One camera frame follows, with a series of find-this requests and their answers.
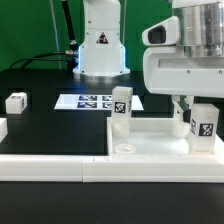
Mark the white thin pole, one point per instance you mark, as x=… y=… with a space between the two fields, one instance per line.
x=54 y=25

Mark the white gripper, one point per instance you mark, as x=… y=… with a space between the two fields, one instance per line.
x=166 y=70

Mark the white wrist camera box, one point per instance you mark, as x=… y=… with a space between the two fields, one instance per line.
x=165 y=33

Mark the white square table top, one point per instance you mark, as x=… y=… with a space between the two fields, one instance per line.
x=147 y=137

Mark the white sheet with AprilTags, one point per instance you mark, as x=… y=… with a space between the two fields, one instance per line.
x=83 y=102

